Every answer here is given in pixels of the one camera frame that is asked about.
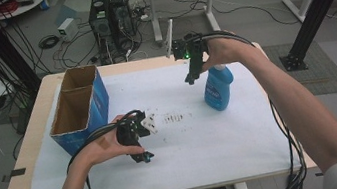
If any person's right hand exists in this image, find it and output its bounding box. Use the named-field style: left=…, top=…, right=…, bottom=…
left=197, top=30, right=256, bottom=73

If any black tape strip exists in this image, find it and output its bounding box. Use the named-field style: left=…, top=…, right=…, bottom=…
left=0, top=166, right=29, bottom=184

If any black computer tower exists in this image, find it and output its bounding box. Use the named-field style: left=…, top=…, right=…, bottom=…
left=85, top=0, right=121, bottom=68
left=109, top=0, right=141, bottom=51

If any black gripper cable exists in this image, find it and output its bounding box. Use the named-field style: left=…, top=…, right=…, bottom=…
left=196, top=20, right=311, bottom=189
left=58, top=107, right=156, bottom=189

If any small white box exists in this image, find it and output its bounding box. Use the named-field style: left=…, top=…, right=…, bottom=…
left=55, top=16, right=81, bottom=44

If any round white table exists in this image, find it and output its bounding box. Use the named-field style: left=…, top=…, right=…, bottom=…
left=0, top=0, right=53, bottom=21

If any coiled black cable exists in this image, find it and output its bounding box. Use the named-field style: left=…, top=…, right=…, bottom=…
left=37, top=33, right=62, bottom=51

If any blue cardboard box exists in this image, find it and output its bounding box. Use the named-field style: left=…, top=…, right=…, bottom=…
left=40, top=63, right=118, bottom=159

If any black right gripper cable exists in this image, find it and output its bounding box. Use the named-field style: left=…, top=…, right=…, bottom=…
left=196, top=20, right=311, bottom=189

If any grey floor mat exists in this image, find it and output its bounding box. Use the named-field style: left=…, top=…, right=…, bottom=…
left=262, top=35, right=337, bottom=104

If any white bar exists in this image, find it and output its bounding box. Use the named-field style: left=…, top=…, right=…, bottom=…
left=160, top=18, right=180, bottom=59

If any blue spray bottle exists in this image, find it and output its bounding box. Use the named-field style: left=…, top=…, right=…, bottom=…
left=199, top=62, right=239, bottom=114

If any white table mat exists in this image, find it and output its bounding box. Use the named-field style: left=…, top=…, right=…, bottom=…
left=6, top=47, right=304, bottom=189

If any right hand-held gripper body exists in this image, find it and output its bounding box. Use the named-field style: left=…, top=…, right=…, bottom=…
left=170, top=30, right=213, bottom=71

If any person's left hand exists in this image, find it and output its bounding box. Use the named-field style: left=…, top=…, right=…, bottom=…
left=61, top=112, right=149, bottom=181

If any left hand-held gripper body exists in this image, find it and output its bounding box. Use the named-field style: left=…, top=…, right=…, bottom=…
left=113, top=107, right=163, bottom=158

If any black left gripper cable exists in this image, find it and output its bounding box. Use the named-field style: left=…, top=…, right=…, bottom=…
left=58, top=107, right=156, bottom=189

